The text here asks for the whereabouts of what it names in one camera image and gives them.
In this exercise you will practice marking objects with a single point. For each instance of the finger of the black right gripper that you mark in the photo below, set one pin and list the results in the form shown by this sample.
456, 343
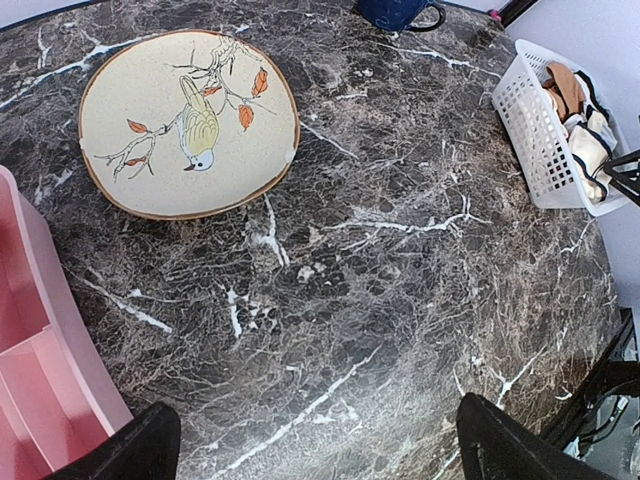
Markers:
625, 175

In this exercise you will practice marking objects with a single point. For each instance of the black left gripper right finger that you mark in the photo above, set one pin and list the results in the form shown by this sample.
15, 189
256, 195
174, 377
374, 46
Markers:
495, 446

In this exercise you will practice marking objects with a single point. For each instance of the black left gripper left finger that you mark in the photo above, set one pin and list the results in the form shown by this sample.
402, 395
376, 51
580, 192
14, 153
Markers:
147, 447

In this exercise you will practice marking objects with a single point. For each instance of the cream underwear with navy trim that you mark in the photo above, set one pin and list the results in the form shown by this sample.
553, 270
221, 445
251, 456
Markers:
591, 141

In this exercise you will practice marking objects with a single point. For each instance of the white plastic laundry basket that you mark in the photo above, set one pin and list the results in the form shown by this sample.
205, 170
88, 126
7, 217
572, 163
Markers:
538, 136

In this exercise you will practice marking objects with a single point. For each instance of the pink divided organizer box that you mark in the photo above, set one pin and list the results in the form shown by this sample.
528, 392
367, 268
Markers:
58, 401

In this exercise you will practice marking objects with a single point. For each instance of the brown garment in basket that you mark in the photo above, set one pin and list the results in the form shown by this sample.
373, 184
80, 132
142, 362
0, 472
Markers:
566, 92

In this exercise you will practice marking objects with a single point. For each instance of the dark blue mug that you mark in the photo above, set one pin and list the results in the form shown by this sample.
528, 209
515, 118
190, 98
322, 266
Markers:
399, 15

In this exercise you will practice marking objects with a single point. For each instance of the bird pattern ceramic plate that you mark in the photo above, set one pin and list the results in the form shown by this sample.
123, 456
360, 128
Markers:
187, 124

